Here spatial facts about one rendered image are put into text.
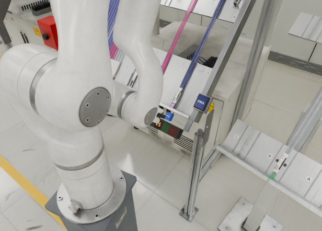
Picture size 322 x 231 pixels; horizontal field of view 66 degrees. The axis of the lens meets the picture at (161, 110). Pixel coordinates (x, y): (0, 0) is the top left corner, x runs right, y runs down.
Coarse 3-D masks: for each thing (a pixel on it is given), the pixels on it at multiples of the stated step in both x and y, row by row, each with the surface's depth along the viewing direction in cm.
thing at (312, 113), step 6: (318, 102) 67; (312, 108) 67; (318, 108) 66; (312, 114) 67; (306, 120) 67; (300, 126) 68; (306, 126) 67; (300, 132) 68; (294, 138) 68; (294, 144) 68; (288, 150) 68; (270, 174) 70; (276, 174) 69
